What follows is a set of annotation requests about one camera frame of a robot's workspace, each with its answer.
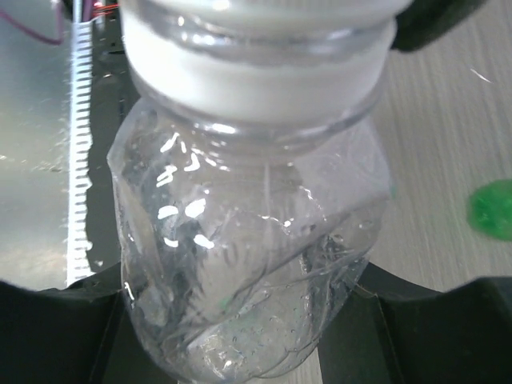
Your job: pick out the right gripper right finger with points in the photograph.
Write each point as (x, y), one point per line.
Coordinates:
(393, 331)

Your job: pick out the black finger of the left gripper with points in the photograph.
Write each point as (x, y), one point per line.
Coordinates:
(425, 21)

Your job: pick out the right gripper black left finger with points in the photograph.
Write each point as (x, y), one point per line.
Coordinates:
(81, 334)

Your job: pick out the clear plastic bottle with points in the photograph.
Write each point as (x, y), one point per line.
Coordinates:
(240, 241)

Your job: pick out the white bottle cap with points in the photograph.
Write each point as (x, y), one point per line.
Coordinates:
(273, 62)

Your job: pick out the green bottle cap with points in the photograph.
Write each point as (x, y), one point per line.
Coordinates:
(489, 210)

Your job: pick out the white cable duct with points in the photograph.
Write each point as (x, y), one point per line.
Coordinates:
(80, 141)

